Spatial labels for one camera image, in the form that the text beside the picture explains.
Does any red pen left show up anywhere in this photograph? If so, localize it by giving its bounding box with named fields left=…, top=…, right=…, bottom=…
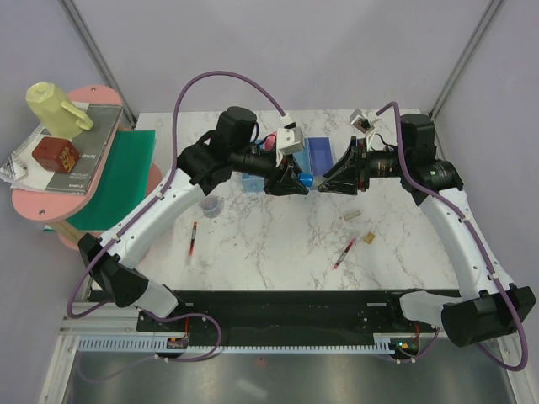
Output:
left=186, top=221, right=198, bottom=265

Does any purple drawer box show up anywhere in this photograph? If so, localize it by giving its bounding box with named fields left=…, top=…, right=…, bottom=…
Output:
left=307, top=137, right=334, bottom=177

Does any pink capped clear bottle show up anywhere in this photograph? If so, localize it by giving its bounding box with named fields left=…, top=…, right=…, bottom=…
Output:
left=260, top=132, right=276, bottom=151

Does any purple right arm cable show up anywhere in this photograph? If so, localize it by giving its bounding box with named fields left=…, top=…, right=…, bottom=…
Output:
left=376, top=100, right=530, bottom=371

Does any green folder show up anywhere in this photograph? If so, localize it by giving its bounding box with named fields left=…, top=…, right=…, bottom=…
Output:
left=67, top=130, right=156, bottom=232

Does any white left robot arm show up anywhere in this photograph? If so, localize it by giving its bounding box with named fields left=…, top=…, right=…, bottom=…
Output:
left=78, top=106, right=312, bottom=331

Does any white cable duct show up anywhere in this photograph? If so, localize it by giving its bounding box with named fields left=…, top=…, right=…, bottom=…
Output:
left=78, top=334, right=399, bottom=354

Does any clear small measuring cup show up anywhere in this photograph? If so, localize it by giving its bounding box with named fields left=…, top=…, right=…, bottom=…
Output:
left=199, top=195, right=221, bottom=219

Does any pink tiered shelf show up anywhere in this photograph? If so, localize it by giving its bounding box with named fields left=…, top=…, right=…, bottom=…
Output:
left=11, top=85, right=163, bottom=253

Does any light blue drawer box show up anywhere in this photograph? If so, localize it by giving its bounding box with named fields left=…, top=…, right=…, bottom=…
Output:
left=241, top=173, right=264, bottom=194

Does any spiral notebook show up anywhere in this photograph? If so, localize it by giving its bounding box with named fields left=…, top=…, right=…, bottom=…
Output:
left=1, top=124, right=45, bottom=192

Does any grey manual book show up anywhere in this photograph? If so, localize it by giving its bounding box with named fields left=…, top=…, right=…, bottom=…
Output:
left=45, top=101, right=123, bottom=194

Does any small yellow eraser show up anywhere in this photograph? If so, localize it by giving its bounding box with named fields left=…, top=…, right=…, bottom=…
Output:
left=364, top=232, right=376, bottom=244

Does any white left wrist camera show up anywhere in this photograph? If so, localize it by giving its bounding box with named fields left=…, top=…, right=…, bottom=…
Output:
left=275, top=114, right=304, bottom=163

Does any blue glue stick grey cap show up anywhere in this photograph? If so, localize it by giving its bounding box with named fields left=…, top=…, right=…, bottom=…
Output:
left=298, top=173, right=315, bottom=189

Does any red pen right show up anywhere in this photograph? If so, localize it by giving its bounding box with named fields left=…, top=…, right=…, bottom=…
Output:
left=333, top=234, right=359, bottom=270

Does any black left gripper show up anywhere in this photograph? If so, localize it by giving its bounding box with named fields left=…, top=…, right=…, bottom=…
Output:
left=231, top=146, right=309, bottom=198

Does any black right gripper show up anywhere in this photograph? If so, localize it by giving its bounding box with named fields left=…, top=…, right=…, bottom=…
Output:
left=320, top=136, right=410, bottom=195

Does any red cube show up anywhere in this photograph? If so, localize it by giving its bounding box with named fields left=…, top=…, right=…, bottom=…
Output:
left=32, top=136, right=80, bottom=173

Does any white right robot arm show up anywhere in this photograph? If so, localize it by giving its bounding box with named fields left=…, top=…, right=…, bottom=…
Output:
left=318, top=110, right=536, bottom=347

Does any yellow mug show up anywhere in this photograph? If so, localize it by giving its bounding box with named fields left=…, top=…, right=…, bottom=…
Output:
left=25, top=82, right=93, bottom=140

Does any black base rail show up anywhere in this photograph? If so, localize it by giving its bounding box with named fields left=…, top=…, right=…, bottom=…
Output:
left=136, top=290, right=435, bottom=347

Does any white eraser stick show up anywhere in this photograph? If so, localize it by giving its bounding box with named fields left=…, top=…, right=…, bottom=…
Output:
left=343, top=210, right=361, bottom=221

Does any teal blue drawer box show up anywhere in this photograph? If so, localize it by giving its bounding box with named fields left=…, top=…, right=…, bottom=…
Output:
left=293, top=139, right=313, bottom=177

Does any red pen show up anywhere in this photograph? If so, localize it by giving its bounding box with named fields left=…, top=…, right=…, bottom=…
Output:
left=333, top=234, right=359, bottom=270
left=186, top=221, right=198, bottom=265

